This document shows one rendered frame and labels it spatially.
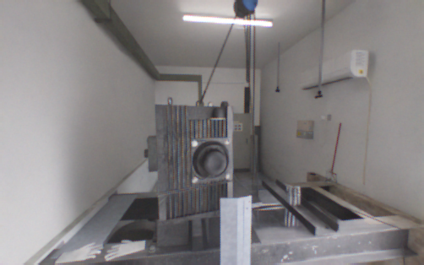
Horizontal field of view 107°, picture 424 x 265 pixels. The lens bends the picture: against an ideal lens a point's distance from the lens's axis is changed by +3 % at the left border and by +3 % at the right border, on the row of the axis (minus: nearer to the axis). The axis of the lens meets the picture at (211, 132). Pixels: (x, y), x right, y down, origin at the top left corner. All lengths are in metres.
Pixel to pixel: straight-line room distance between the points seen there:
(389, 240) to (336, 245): 0.50
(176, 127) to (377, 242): 1.87
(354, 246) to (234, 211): 1.16
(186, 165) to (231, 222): 0.42
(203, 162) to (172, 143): 0.22
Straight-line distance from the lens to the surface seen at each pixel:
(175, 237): 1.29
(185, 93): 4.36
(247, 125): 4.33
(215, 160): 0.97
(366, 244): 2.01
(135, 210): 2.19
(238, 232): 1.12
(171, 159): 1.02
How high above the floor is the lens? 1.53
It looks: 5 degrees down
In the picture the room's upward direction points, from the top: straight up
